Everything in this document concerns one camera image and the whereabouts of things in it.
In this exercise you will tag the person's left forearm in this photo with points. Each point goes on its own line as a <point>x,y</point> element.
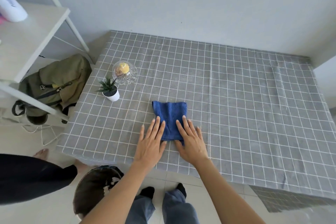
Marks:
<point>118,195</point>

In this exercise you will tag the small plant in white pot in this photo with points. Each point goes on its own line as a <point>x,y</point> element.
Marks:
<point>111,95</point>

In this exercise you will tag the white shelf unit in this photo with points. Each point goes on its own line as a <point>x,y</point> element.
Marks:
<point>26,37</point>

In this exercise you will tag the person's right middle finger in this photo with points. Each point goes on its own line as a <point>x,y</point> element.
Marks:
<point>187,126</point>

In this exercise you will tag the olive green backpack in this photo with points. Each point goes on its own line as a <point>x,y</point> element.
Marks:
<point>65,74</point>

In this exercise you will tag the glass jar with yellow lid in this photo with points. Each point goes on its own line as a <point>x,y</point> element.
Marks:
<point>123,70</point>

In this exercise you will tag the grey checked tablecloth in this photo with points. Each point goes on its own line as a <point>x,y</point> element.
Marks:
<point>236,95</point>

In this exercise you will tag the person's left middle finger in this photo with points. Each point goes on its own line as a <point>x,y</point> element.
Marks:
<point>156,128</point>

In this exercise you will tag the person's left thumb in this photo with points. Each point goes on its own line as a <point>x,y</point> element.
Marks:
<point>162,146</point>

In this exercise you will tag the person's blue jeans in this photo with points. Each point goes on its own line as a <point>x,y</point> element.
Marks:
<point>178,210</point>

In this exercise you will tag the blue towel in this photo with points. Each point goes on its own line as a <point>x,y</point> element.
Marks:
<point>170,115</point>

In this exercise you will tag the person's left little finger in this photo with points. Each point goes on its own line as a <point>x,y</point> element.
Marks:
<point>142,134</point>

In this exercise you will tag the person's right thumb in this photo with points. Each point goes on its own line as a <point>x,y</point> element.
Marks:
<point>179,145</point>

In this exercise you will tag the person's right forearm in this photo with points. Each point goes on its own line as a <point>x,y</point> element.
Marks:
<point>228,195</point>

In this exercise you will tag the round dark brown stool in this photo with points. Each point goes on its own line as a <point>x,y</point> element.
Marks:
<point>90,192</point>

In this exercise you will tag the person's left hand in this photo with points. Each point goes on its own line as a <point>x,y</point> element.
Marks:
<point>149,149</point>

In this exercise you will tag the white plastic bottle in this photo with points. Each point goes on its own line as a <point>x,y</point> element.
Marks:
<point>11,8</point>

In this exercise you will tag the person's right little finger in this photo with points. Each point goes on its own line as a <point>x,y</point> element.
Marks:
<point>199,136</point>

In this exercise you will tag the person's black sock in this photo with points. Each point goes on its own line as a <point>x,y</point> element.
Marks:
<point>147,192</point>
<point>181,189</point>

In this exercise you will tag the person's right hand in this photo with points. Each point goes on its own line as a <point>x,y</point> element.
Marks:
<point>193,147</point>

